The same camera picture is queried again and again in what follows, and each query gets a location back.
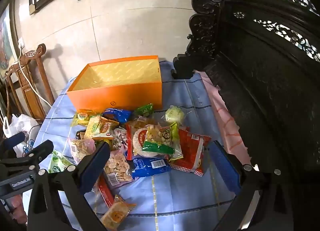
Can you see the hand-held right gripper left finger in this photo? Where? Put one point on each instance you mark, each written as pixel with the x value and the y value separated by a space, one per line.
pixel 93 168

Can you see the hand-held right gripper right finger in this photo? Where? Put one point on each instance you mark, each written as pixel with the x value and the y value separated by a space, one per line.
pixel 222 168

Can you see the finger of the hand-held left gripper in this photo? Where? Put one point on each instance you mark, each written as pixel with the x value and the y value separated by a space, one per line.
pixel 41 149
pixel 15 140

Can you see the blue barcode snack packet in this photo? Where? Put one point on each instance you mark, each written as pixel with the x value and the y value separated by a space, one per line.
pixel 150 167

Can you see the orange cardboard box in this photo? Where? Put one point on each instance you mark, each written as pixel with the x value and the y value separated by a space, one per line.
pixel 112 96

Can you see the white plastic bag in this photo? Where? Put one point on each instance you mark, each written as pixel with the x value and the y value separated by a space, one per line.
pixel 21 126

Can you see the light green snack packet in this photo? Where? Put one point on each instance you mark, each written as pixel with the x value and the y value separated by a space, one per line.
pixel 57 163

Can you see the pink biscuit packet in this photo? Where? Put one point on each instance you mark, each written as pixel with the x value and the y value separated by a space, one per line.
pixel 81 147

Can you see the clear round biscuit packet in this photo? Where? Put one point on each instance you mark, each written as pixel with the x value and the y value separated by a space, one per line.
pixel 117 168

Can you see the red stick snack packet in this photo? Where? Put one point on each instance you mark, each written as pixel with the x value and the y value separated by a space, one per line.
pixel 105 191

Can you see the red checked snack packet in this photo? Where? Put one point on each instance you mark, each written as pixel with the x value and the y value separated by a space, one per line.
pixel 192 151

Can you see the dark brown snack packet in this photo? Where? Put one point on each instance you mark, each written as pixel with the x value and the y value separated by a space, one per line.
pixel 80 134

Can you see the white pink cartoon packet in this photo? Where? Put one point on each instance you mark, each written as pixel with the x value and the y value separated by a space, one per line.
pixel 119 138

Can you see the yellow orange snack packet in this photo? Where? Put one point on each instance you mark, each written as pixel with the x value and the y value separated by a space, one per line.
pixel 98 127

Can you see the pink cloth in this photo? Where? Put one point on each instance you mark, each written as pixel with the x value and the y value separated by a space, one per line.
pixel 225 121

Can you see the red white rice cracker packet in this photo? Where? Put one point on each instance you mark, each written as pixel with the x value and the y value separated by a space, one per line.
pixel 136 142

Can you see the orange cookie packet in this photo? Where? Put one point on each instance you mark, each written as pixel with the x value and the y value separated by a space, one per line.
pixel 116 214

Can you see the carved wooden chair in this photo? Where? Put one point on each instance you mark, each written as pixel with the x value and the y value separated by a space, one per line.
pixel 30 88

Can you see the translucent orange cracker packet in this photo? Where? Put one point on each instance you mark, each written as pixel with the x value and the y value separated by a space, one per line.
pixel 140 121

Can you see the clear green yellow snack packet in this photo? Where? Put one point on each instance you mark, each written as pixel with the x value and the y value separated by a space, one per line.
pixel 161 141

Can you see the round pale green wrapped snack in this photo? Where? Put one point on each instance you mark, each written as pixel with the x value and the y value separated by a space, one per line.
pixel 175 114

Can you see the dark carved wooden furniture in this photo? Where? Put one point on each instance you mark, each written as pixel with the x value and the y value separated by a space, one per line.
pixel 262 83

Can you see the colourful framed painting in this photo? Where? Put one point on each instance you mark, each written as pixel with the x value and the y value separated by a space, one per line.
pixel 5 41

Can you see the white wall socket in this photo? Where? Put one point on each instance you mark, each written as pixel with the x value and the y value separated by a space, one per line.
pixel 21 43

